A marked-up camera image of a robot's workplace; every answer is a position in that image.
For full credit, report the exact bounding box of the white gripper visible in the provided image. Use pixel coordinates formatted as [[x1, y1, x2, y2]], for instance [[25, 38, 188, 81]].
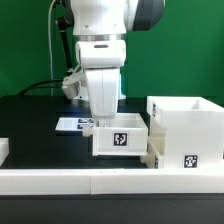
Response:
[[76, 40, 126, 119]]

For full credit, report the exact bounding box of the white drawer box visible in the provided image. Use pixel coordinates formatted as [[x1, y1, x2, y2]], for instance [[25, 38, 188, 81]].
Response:
[[82, 113, 148, 156], [140, 137, 165, 169]]

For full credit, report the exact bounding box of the white front drawer box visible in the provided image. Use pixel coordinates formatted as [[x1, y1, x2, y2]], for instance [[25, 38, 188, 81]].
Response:
[[140, 137, 165, 169]]

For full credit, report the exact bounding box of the white drawer cabinet frame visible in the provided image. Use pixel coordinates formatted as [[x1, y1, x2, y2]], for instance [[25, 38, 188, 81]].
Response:
[[147, 96, 224, 169]]

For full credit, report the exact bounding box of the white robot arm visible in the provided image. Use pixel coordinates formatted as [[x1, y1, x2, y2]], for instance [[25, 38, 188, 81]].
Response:
[[65, 0, 165, 119]]

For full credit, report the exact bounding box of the white marker sheet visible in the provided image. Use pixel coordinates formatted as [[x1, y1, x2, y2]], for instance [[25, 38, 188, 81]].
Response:
[[56, 117, 93, 131]]

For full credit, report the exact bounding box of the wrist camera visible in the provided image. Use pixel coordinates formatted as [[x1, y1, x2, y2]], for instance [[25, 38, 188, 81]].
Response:
[[62, 72, 87, 100]]

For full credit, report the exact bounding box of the black cable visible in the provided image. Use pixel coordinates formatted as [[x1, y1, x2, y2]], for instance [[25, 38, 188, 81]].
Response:
[[17, 79, 68, 97]]

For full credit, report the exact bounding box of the white cable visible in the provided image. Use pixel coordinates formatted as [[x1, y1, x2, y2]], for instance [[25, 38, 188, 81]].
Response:
[[47, 0, 58, 81]]

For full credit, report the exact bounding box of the white front border rail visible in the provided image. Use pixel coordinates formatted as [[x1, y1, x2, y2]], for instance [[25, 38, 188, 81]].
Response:
[[0, 168, 224, 195]]

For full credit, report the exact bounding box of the white border rail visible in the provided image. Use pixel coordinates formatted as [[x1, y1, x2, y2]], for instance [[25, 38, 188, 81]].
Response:
[[0, 168, 224, 195], [0, 138, 9, 166]]

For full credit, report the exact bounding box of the white left border rail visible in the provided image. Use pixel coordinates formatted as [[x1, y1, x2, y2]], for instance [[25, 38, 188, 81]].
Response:
[[0, 138, 9, 166]]

